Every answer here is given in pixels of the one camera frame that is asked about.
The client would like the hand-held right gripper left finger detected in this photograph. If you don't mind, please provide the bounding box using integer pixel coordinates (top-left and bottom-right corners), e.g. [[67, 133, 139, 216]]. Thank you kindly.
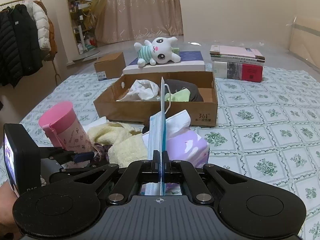
[[72, 150, 160, 203]]

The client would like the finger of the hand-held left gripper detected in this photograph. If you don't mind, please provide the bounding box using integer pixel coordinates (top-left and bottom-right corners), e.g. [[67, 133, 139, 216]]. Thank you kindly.
[[49, 166, 75, 183], [40, 147, 95, 166]]

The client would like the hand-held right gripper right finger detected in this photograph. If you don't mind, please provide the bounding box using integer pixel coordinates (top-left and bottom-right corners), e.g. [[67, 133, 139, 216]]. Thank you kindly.
[[162, 150, 248, 203]]

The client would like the purple patterned cloth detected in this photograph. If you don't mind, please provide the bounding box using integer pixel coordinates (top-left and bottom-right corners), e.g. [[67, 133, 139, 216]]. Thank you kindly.
[[94, 142, 110, 162]]

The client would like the blue face mask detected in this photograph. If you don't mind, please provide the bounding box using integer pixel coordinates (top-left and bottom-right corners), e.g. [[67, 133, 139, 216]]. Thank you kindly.
[[147, 77, 173, 197]]

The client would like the white fluffy cloth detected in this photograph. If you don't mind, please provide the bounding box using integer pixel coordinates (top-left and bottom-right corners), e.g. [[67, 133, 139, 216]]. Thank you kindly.
[[84, 117, 108, 133]]

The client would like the pale yellow towel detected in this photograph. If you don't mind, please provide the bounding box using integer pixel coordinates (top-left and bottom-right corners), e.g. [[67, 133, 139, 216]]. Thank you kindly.
[[87, 122, 150, 168]]

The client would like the green cloth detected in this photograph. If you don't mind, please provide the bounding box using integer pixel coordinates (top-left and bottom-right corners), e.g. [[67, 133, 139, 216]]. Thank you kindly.
[[165, 90, 190, 102]]

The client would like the dark grey cloth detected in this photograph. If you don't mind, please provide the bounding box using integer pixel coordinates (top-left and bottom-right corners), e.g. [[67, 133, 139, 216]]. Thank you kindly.
[[165, 79, 204, 102]]

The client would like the person's left hand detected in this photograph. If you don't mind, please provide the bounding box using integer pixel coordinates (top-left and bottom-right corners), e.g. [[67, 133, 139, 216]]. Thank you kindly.
[[0, 180, 19, 239]]

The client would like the purple tissue pack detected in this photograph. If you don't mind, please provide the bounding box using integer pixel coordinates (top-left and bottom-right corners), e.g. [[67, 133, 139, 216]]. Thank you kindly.
[[142, 109, 210, 195]]

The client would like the pink lidded cup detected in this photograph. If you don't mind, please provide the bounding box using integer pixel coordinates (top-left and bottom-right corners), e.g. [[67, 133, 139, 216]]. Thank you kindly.
[[38, 102, 94, 168]]

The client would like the small closed cardboard box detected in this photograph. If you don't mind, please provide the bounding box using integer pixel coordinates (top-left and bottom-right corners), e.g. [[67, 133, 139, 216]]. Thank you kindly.
[[94, 52, 126, 81]]

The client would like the flat white and blue box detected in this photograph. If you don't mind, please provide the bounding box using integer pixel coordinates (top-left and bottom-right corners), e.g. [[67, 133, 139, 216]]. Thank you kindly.
[[122, 51, 206, 75]]

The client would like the floral checked tablecloth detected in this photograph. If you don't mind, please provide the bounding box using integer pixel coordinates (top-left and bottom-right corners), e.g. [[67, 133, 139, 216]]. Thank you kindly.
[[0, 66, 320, 240]]

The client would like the black puffer jacket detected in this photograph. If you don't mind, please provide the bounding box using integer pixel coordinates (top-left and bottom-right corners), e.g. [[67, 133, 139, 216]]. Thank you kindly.
[[0, 4, 43, 88]]

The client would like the white plush toy striped shirt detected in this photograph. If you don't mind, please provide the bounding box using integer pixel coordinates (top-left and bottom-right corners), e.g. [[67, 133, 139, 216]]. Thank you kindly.
[[134, 36, 182, 67]]

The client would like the brown jacket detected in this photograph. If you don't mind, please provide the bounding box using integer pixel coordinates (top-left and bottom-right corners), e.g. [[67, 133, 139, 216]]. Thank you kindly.
[[34, 0, 58, 61]]

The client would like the thick red and white book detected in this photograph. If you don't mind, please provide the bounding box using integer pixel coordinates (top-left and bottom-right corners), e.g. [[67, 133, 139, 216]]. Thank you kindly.
[[212, 61, 263, 83]]

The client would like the thin dark-edged book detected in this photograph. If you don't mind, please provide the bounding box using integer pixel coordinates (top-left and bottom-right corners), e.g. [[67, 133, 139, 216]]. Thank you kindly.
[[211, 55, 265, 63]]

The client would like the pink cover book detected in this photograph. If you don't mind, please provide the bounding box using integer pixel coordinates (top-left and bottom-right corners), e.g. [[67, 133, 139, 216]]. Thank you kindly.
[[210, 45, 263, 58]]

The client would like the white puffer jacket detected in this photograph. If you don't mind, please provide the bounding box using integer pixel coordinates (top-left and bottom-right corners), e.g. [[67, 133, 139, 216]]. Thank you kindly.
[[27, 2, 52, 53]]

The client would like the wooden bookshelf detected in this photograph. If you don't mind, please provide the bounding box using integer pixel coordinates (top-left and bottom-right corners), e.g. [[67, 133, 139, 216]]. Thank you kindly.
[[64, 0, 88, 55]]

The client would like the beige curtain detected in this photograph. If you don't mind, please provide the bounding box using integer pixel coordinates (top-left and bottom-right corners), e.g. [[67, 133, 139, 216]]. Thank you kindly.
[[96, 0, 184, 44]]

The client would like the yellow covered standing fan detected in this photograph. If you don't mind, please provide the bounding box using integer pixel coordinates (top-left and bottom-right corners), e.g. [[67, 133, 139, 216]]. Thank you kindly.
[[79, 0, 111, 54]]

